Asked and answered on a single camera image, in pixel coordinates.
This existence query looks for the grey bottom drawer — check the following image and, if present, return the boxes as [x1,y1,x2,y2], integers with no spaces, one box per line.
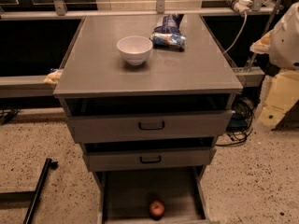
[98,168,211,224]

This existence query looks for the yellow sponge on rail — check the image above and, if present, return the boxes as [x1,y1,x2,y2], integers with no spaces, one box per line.
[44,69,63,85]

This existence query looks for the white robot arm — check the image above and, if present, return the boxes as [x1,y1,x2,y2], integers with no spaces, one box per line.
[249,2,299,131]

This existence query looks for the grey middle drawer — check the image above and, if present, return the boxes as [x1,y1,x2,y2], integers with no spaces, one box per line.
[83,147,216,172]

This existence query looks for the white power cable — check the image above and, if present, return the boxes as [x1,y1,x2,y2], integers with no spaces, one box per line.
[221,12,249,56]

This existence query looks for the red apple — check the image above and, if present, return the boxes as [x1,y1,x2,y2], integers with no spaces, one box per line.
[149,200,165,218]

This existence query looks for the black metal bar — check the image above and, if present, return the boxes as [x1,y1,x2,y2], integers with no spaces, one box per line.
[22,158,58,224]

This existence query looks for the blue chip bag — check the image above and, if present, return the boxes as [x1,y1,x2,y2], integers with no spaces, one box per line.
[149,14,186,51]

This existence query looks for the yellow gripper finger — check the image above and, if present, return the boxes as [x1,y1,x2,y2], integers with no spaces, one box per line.
[249,30,273,54]
[257,69,299,130]

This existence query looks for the grey drawer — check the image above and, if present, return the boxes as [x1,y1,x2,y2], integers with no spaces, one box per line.
[98,168,211,224]
[66,110,232,143]
[83,147,216,172]

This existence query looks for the white power strip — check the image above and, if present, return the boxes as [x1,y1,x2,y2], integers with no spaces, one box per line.
[224,0,252,16]

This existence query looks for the grey metal rail frame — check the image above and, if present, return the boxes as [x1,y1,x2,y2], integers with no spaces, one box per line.
[0,0,288,99]

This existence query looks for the black cable bundle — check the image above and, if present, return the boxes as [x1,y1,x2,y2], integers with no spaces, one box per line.
[215,96,256,147]

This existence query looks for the grey drawer cabinet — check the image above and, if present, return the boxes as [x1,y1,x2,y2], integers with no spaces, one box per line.
[52,13,244,224]

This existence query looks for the grey top drawer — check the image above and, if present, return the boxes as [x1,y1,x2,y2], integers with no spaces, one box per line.
[66,110,232,143]

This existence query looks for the white bowl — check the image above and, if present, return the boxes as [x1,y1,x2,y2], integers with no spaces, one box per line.
[117,35,153,65]

